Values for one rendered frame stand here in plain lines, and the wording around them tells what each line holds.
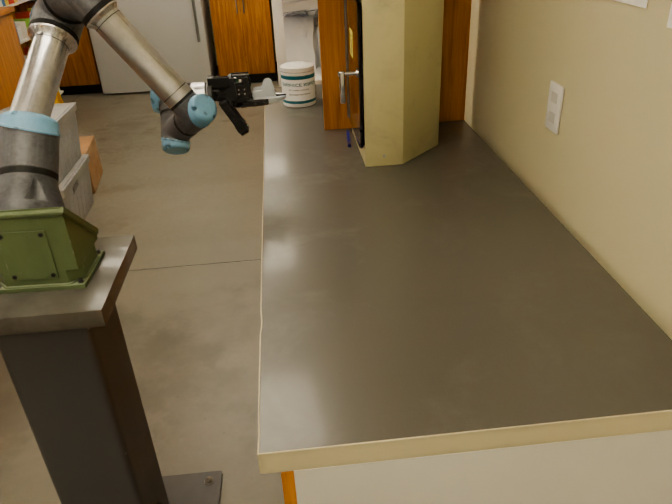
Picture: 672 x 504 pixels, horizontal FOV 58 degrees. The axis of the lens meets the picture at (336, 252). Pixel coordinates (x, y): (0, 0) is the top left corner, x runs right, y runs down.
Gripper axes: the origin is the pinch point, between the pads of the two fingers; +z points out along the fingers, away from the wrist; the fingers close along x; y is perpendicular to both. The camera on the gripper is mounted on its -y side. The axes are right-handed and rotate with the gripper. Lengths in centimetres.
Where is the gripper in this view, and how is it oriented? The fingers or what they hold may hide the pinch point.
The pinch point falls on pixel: (281, 98)
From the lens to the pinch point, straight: 175.8
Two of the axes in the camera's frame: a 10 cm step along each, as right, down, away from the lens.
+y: -0.4, -8.7, -4.9
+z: 9.9, -0.8, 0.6
